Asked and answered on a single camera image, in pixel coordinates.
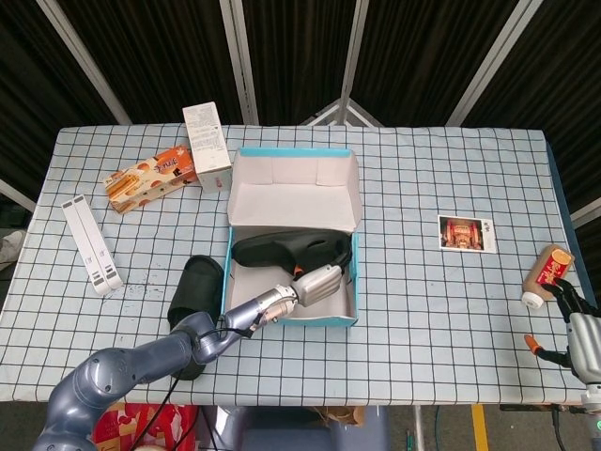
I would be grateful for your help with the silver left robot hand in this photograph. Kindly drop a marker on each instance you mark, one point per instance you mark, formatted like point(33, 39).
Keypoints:
point(317, 286)

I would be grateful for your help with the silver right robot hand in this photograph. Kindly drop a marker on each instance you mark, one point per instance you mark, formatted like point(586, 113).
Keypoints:
point(587, 343)

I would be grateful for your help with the black rubber slipper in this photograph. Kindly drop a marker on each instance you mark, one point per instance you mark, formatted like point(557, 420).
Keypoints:
point(263, 249)
point(197, 282)

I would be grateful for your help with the light blue shoe box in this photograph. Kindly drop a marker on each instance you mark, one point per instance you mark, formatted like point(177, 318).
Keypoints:
point(291, 197)

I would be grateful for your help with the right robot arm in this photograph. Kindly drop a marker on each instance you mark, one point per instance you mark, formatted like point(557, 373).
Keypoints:
point(592, 399)

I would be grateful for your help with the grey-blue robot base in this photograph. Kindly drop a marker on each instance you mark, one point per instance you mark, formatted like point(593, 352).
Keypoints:
point(282, 432)

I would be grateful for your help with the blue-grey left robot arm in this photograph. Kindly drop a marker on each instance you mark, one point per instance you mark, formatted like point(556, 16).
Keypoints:
point(117, 371)

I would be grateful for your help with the tall white carton box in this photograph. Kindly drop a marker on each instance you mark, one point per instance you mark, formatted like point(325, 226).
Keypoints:
point(209, 145)

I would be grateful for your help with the orange biscuit box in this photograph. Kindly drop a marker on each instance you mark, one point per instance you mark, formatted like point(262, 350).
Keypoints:
point(141, 183)

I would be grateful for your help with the brown bottle orange label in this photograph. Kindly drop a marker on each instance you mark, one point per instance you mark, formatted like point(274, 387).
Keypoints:
point(547, 272)

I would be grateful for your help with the blue checked tablecloth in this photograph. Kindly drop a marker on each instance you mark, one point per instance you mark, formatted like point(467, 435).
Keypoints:
point(422, 329)

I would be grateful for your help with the brown paper bag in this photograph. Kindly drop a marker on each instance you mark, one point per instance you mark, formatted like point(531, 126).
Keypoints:
point(343, 415)

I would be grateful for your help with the photo postcard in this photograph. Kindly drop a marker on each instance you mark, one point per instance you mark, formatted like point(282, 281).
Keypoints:
point(467, 234)

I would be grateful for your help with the metal table leg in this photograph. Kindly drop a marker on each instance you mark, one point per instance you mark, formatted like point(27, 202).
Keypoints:
point(418, 427)

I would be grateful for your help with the white folding stand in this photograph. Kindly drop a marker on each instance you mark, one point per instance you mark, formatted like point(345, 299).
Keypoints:
point(89, 244)

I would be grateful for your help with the red patterned bag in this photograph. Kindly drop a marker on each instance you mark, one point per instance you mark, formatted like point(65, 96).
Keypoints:
point(117, 423)

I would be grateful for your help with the white metal frame bar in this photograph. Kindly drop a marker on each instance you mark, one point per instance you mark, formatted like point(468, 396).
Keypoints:
point(16, 193)
point(587, 212)

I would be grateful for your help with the white triangular frame foot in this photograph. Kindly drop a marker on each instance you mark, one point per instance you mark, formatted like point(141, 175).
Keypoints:
point(340, 107)

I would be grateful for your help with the white metal partition post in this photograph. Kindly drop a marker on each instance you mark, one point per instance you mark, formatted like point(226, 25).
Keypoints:
point(84, 61)
point(241, 61)
point(490, 61)
point(352, 61)

